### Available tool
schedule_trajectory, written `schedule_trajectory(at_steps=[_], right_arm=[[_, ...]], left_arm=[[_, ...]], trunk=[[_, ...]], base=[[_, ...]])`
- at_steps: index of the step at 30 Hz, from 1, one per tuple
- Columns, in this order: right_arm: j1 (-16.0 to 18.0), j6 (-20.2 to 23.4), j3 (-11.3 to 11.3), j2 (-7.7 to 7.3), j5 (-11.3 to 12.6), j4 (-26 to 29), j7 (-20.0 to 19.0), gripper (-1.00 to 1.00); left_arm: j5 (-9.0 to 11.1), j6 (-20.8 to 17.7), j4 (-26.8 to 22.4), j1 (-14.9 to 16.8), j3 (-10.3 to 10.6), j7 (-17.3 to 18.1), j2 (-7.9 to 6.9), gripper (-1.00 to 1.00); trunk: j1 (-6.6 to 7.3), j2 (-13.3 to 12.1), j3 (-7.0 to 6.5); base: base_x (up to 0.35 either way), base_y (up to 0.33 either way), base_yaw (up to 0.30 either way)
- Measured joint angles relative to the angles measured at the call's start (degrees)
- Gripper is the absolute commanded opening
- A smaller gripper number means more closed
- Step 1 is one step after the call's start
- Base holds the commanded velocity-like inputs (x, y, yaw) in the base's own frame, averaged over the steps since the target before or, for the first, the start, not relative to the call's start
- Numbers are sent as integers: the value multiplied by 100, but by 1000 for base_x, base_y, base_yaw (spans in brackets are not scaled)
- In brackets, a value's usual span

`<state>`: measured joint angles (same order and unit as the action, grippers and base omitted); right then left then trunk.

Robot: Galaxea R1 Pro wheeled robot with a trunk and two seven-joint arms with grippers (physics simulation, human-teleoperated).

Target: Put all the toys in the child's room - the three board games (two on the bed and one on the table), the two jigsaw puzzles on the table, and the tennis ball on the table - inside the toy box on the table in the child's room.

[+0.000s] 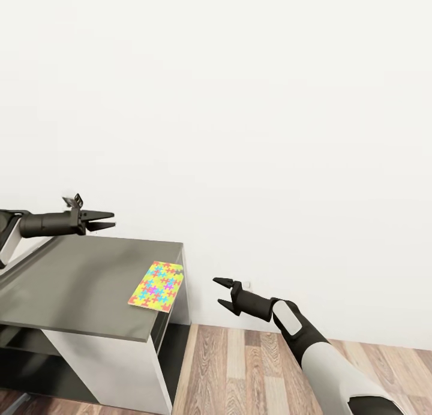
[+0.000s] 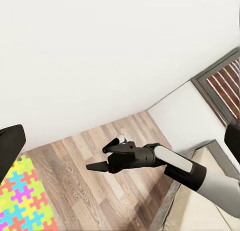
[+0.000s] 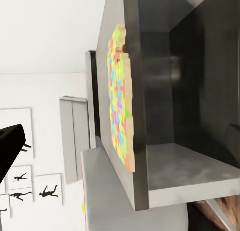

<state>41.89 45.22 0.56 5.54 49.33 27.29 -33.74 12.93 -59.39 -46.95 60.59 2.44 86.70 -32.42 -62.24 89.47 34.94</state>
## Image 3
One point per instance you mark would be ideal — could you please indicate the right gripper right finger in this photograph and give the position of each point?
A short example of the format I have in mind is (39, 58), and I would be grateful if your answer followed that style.
(232, 140)

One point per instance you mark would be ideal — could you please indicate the desk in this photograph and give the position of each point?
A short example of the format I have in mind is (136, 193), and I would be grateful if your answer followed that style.
(185, 71)

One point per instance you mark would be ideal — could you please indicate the swivel chair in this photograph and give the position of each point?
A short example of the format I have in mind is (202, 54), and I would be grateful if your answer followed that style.
(108, 207)

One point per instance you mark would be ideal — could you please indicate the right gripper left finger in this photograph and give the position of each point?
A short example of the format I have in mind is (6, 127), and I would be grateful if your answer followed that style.
(12, 140)

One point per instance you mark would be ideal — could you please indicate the toy box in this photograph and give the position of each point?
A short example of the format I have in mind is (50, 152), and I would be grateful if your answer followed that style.
(74, 120)

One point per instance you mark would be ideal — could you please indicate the jigsaw puzzle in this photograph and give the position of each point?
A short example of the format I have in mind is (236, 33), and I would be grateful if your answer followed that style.
(121, 95)

